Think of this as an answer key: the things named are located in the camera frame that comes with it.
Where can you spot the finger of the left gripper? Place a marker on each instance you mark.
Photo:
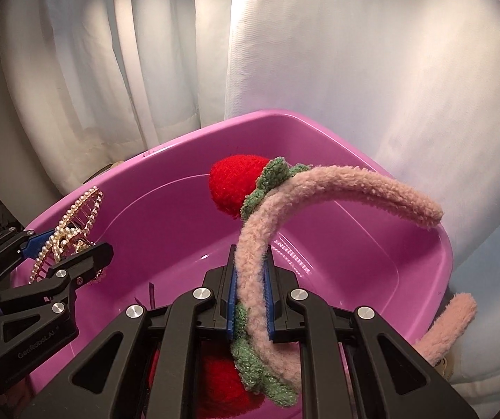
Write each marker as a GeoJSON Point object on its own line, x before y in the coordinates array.
{"type": "Point", "coordinates": [16, 246]}
{"type": "Point", "coordinates": [75, 271]}

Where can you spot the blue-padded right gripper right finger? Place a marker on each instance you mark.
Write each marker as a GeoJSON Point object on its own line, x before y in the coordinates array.
{"type": "Point", "coordinates": [353, 363]}

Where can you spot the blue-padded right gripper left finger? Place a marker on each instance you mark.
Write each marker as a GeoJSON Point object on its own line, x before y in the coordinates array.
{"type": "Point", "coordinates": [142, 364]}

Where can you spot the pearl hair claw clip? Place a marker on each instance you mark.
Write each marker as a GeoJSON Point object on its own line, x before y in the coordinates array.
{"type": "Point", "coordinates": [71, 235]}

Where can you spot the pink plastic bin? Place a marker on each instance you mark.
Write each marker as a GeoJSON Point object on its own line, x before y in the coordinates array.
{"type": "Point", "coordinates": [353, 236]}

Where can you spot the white curtain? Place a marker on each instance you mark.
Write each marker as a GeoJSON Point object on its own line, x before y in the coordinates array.
{"type": "Point", "coordinates": [414, 84]}

